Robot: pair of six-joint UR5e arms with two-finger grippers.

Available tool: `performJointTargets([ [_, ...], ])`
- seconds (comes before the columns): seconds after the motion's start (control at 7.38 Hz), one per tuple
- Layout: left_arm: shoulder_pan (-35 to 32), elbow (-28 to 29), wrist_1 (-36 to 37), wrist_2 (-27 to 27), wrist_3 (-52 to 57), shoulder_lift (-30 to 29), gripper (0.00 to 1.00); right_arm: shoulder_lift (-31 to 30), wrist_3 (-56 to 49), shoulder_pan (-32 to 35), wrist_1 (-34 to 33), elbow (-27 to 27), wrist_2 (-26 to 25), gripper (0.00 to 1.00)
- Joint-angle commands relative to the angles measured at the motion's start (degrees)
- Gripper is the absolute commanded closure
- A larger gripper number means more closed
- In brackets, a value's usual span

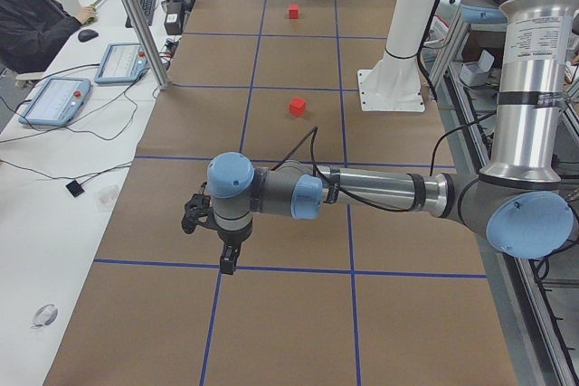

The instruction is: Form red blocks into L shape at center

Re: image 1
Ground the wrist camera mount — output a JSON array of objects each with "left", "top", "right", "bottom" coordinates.
[{"left": 181, "top": 182, "right": 216, "bottom": 234}]

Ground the far teach pendant tablet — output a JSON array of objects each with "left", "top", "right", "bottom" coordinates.
[{"left": 94, "top": 42, "right": 148, "bottom": 85}]

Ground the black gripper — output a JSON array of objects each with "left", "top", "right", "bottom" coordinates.
[{"left": 217, "top": 226, "right": 252, "bottom": 274}]

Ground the near teach pendant tablet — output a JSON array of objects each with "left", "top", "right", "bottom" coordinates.
[{"left": 19, "top": 77, "right": 92, "bottom": 127}]

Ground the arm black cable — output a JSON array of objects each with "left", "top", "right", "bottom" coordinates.
[{"left": 271, "top": 126, "right": 498, "bottom": 213}]

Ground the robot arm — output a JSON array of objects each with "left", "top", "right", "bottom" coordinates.
[{"left": 203, "top": 0, "right": 578, "bottom": 274}]

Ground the seated person black jacket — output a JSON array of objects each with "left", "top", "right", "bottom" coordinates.
[{"left": 1, "top": 0, "right": 97, "bottom": 74}]

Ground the black keyboard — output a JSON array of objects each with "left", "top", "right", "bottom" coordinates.
[{"left": 138, "top": 0, "right": 157, "bottom": 26}]

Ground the teach pendant tablet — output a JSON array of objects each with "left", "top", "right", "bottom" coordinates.
[
  {"left": 94, "top": 42, "right": 148, "bottom": 85},
  {"left": 19, "top": 77, "right": 92, "bottom": 127}
]

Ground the red block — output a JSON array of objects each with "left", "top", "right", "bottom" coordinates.
[
  {"left": 288, "top": 4, "right": 299, "bottom": 20},
  {"left": 289, "top": 97, "right": 307, "bottom": 117}
]

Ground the white pedestal column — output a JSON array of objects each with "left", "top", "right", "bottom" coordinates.
[{"left": 357, "top": 0, "right": 439, "bottom": 113}]

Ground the aluminium frame post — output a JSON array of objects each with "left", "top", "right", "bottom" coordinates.
[{"left": 121, "top": 0, "right": 169, "bottom": 90}]

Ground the black computer mouse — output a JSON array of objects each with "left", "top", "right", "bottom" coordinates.
[{"left": 78, "top": 29, "right": 99, "bottom": 42}]

